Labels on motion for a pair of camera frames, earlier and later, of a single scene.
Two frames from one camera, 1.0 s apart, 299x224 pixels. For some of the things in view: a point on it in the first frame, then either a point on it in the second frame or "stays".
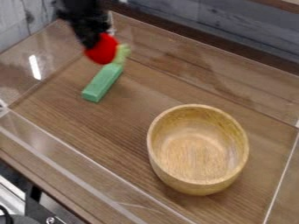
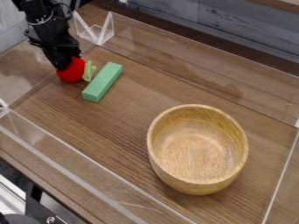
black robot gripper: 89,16 to 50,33
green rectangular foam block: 102,81 stays
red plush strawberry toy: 102,52 to 73,74
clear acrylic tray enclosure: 178,135 stays
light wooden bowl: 198,146 stays
